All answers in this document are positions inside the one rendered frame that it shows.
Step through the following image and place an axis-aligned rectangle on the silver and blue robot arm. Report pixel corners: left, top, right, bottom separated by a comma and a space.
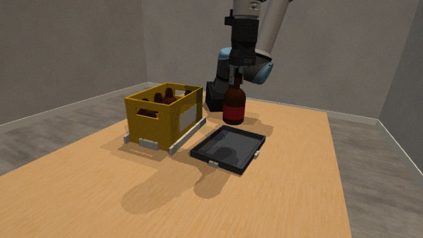
211, 0, 293, 97

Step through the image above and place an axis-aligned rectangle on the yellow crate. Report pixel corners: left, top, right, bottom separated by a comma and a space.
124, 83, 203, 151

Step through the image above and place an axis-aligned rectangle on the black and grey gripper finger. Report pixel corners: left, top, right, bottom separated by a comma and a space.
238, 66, 250, 85
229, 64, 240, 85

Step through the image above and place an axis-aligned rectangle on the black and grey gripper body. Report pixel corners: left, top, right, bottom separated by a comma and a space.
224, 0, 261, 66

